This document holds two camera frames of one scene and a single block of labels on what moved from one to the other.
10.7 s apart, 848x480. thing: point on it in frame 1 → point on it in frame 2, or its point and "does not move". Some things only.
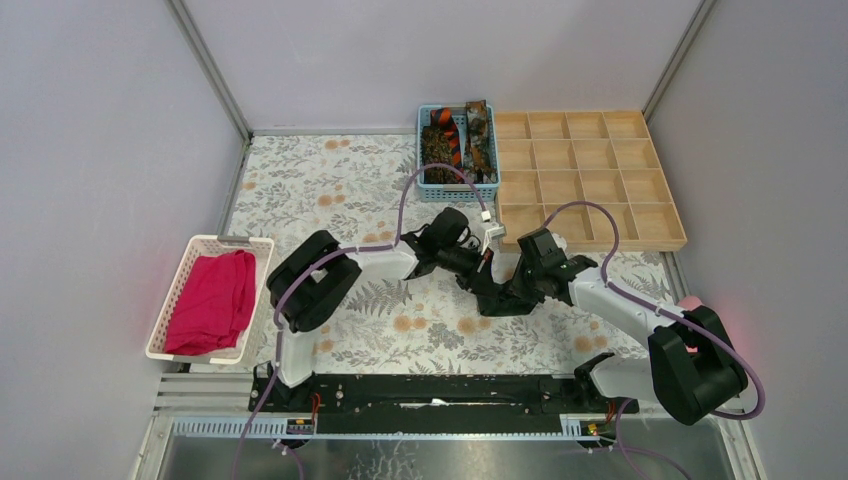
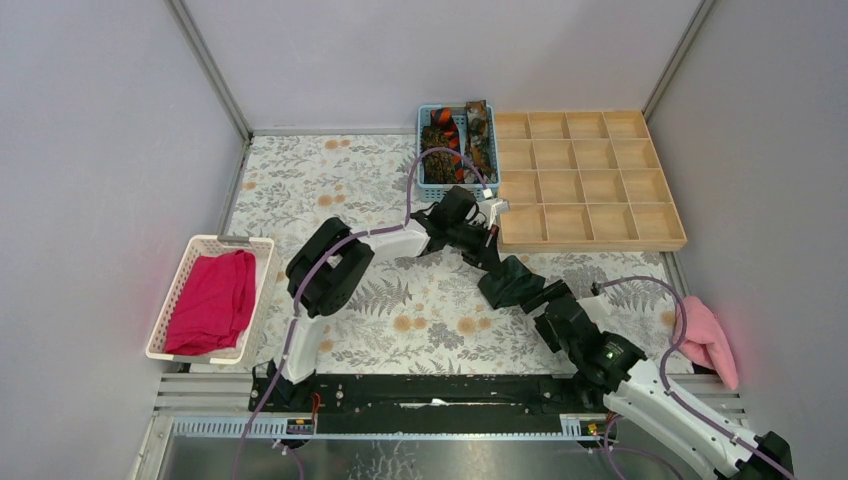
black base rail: [436, 404] does not move
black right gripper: [523, 264] → [533, 300]
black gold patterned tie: [437, 150] does not move
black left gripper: [473, 273] → [482, 250]
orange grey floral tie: [478, 164] does not move
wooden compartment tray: [595, 179] does not move
